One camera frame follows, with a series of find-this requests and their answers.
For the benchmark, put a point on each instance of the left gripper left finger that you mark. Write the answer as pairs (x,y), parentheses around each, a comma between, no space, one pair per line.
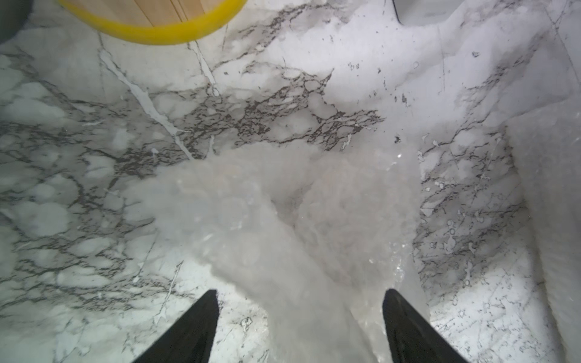
(190,338)

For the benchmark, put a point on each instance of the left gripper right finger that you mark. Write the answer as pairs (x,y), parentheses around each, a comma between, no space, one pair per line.
(411,338)

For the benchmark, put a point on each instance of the clear bubble wrap sheet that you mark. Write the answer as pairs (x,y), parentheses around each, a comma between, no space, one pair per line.
(545,145)
(314,237)

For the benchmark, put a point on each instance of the yellow bamboo steamer basket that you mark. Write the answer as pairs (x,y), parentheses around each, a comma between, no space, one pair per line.
(155,22)

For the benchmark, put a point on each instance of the grey tape dispenser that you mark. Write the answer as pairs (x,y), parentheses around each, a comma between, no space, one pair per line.
(416,13)

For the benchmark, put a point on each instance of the black mug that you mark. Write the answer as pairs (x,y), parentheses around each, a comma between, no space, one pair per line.
(13,15)

